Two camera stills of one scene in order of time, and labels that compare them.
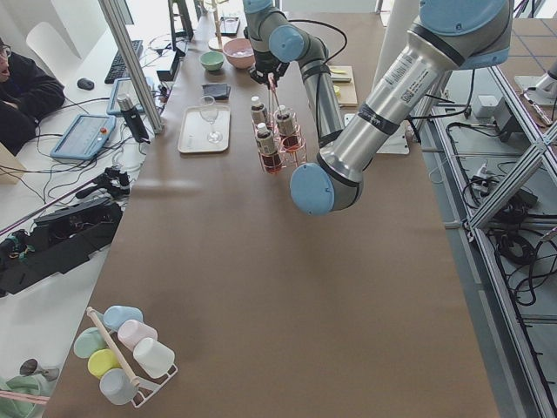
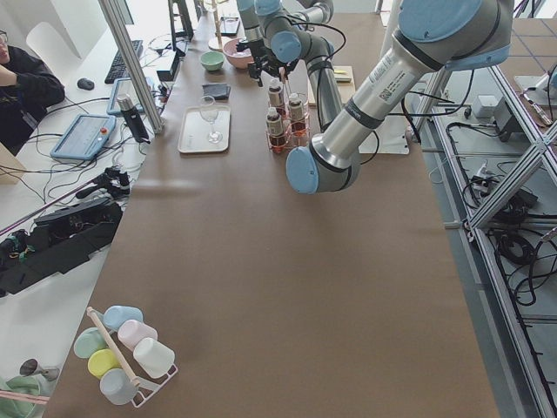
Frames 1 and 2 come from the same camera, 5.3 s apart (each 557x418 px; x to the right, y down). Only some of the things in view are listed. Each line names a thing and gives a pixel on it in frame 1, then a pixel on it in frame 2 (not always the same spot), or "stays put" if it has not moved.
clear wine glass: [209, 111] stays put
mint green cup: [87, 341] stays put
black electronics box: [57, 243] stays put
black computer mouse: [85, 84] stays put
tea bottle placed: [258, 111] -> [274, 93]
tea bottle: [285, 125] -> [297, 115]
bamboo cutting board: [344, 85] stays put
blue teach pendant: [84, 137] stays put
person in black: [27, 94] stays put
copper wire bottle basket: [278, 136] -> [288, 124]
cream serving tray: [204, 129] stays put
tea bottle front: [268, 150] -> [275, 128]
